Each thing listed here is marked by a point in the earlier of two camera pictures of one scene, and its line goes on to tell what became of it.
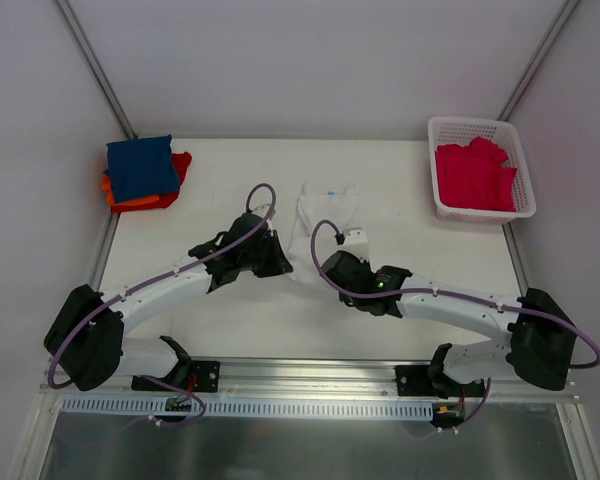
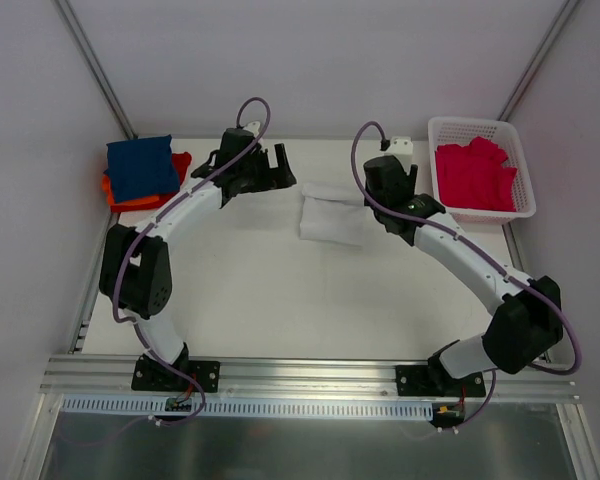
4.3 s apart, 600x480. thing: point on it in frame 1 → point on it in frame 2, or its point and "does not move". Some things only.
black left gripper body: [272, 252] → [264, 175]
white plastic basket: [459, 131] does not move
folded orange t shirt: [107, 186] does not move
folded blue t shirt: [141, 167] does not move
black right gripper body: [333, 270] → [385, 187]
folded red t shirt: [183, 161] does not move
